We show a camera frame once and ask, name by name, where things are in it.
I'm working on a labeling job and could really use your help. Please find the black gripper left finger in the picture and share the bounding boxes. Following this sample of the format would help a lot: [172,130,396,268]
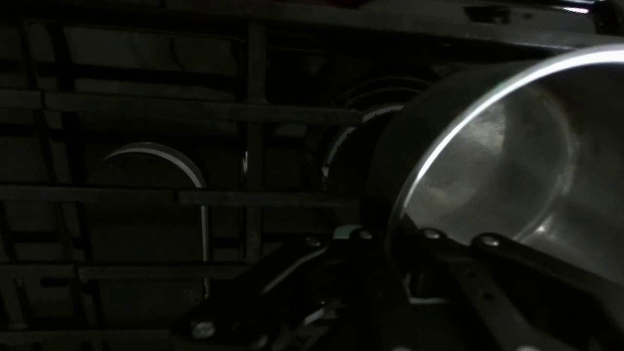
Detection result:
[172,225,391,351]

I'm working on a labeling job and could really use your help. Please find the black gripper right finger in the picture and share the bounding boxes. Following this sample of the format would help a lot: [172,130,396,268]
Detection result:
[402,221,624,351]

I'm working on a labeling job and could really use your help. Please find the black and steel gas stove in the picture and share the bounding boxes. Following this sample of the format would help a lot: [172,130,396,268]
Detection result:
[2,0,623,351]

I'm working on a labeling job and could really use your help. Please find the stainless steel saucepan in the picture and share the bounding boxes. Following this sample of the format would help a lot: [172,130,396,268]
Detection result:
[363,44,624,305]

